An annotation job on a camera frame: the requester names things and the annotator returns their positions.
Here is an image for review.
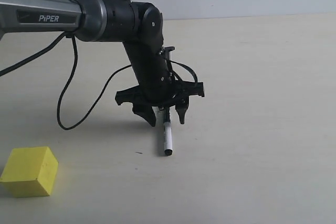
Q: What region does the thin black camera cable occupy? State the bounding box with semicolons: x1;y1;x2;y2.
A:
57;35;199;131

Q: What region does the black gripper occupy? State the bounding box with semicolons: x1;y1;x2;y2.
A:
115;81;204;126

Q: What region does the black and white marker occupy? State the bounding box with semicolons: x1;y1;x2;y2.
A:
161;108;173;156

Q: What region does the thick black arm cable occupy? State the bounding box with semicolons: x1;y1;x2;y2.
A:
0;31;69;77

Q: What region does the yellow foam cube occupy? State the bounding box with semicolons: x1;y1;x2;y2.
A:
1;146;59;198

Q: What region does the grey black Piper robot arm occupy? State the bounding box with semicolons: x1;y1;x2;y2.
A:
1;0;204;126

